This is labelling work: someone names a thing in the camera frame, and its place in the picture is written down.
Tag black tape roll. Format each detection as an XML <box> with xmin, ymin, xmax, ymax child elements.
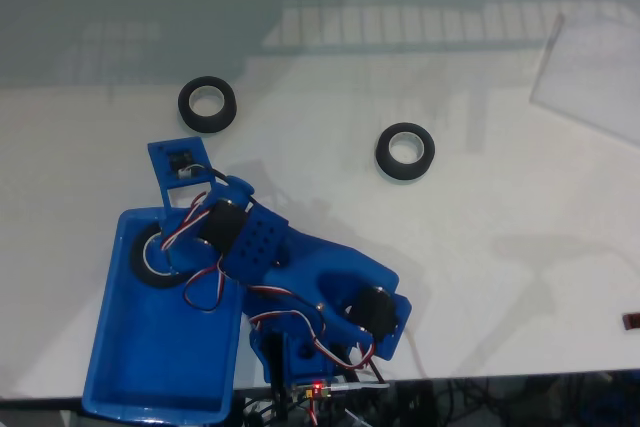
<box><xmin>177</xmin><ymin>76</ymin><xmax>239</xmax><ymax>136</ymax></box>
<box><xmin>128</xmin><ymin>221</ymin><xmax>202</xmax><ymax>292</ymax></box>
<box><xmin>374</xmin><ymin>121</ymin><xmax>436</xmax><ymax>184</ymax></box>

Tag blue plastic bin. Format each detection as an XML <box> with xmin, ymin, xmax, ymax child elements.
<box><xmin>82</xmin><ymin>206</ymin><xmax>253</xmax><ymax>426</ymax></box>

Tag motor controller board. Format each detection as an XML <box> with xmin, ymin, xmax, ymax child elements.
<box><xmin>292</xmin><ymin>380</ymin><xmax>335</xmax><ymax>401</ymax></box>

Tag clear acrylic sheet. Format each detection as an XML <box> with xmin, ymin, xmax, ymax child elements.
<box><xmin>529</xmin><ymin>11</ymin><xmax>640</xmax><ymax>146</ymax></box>

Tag black camera cable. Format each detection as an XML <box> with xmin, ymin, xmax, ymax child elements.
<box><xmin>192</xmin><ymin>165</ymin><xmax>232</xmax><ymax>184</ymax></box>

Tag red white black servo wire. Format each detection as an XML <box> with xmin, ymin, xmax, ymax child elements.
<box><xmin>160</xmin><ymin>190</ymin><xmax>227</xmax><ymax>314</ymax></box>

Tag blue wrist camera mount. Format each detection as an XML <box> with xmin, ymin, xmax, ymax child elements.
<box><xmin>146</xmin><ymin>136</ymin><xmax>215</xmax><ymax>212</ymax></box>

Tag tangled black cables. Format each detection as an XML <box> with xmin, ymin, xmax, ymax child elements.
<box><xmin>389</xmin><ymin>376</ymin><xmax>640</xmax><ymax>427</ymax></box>

